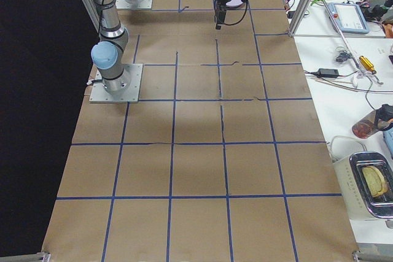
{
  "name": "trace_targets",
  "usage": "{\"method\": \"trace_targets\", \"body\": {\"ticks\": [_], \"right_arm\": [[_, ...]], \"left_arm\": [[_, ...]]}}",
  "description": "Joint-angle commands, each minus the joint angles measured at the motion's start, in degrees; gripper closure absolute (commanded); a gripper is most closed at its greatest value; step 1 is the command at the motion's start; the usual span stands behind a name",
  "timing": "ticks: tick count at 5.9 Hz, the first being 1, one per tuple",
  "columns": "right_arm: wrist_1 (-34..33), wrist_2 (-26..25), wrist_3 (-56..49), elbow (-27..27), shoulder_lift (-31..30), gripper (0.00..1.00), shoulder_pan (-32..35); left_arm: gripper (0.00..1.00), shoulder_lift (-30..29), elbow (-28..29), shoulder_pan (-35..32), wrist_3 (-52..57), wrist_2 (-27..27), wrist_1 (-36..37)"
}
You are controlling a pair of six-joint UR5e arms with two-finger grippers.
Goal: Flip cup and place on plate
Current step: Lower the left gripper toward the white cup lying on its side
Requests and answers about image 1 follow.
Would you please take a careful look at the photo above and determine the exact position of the bread slice in toaster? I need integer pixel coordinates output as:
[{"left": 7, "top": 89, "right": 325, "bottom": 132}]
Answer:
[{"left": 362, "top": 166, "right": 387, "bottom": 198}]

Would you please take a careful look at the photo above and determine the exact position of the brown paper table cover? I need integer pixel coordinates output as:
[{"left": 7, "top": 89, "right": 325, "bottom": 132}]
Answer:
[{"left": 42, "top": 0, "right": 356, "bottom": 261}]

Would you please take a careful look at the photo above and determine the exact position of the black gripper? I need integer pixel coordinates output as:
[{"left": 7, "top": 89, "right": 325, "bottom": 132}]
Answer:
[{"left": 214, "top": 0, "right": 231, "bottom": 30}]

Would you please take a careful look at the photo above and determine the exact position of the white toaster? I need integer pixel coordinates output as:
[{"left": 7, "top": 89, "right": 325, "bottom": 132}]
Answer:
[{"left": 333, "top": 151, "right": 392, "bottom": 221}]

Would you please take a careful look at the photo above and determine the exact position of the blue teach pendant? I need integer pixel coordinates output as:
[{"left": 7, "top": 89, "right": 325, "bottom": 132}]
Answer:
[{"left": 327, "top": 2, "right": 370, "bottom": 34}]

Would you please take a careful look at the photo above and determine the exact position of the lilac plastic plate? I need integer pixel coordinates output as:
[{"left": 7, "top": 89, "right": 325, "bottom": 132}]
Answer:
[{"left": 226, "top": 0, "right": 244, "bottom": 10}]

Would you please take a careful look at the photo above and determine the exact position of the long grabber stick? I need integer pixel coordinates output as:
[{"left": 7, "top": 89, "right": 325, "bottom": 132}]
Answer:
[{"left": 311, "top": 0, "right": 384, "bottom": 85}]

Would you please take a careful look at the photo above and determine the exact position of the yellow tool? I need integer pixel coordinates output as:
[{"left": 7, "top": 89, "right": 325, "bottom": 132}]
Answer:
[{"left": 359, "top": 56, "right": 376, "bottom": 74}]

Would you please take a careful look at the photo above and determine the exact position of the black power adapter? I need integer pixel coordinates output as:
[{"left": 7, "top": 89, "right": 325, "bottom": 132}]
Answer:
[{"left": 317, "top": 68, "right": 340, "bottom": 79}]

